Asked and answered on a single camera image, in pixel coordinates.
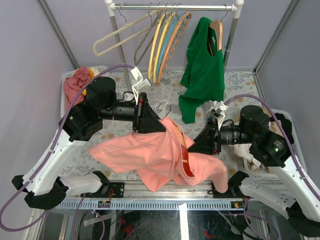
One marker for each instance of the wooden hanger with green shirt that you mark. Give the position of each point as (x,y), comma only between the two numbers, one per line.
(172,160)

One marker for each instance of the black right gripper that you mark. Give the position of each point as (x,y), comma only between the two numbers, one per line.
(204,142)

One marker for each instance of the salmon pink t shirt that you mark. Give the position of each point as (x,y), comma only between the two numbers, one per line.
(134,151)

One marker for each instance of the blue plastic hanger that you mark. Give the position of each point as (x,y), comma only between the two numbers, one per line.
(166,40)

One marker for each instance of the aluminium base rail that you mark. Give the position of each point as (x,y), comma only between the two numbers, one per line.
(170,197)

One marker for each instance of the floral table cloth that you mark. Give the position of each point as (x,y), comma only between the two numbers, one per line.
(163,97)

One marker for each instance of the yellow hanger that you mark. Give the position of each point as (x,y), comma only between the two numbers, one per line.
(150,59)
(160,34)

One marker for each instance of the beige garment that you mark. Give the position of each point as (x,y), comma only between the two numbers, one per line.
(275,127)

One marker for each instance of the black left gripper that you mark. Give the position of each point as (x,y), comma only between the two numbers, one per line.
(144,118)

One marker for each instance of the metal clothes rack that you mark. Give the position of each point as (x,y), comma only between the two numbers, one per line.
(112,7)

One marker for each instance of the white right laundry basket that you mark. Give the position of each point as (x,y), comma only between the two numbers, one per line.
(263,175)

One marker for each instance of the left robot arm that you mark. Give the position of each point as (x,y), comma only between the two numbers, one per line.
(45,188)

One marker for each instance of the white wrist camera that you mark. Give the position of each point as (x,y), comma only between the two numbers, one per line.
(217,110)
(141,83)

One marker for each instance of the green t shirt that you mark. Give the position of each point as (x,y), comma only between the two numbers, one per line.
(203,77)

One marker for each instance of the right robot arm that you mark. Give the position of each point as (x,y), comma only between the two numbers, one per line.
(302,207)

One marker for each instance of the dusty rose garment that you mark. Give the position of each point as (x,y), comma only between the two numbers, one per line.
(72,85)

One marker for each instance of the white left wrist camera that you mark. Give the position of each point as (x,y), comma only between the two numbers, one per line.
(141,83)

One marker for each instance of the right wooden hanger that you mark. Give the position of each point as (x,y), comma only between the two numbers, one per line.
(217,26)

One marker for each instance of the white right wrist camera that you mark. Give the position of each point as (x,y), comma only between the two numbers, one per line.
(217,110)

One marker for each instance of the white garment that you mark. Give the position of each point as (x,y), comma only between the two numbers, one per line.
(243,151)

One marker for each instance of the black garment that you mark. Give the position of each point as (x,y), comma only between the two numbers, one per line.
(286,125)

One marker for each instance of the cream garment in left basket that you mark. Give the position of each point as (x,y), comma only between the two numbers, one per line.
(93,71)

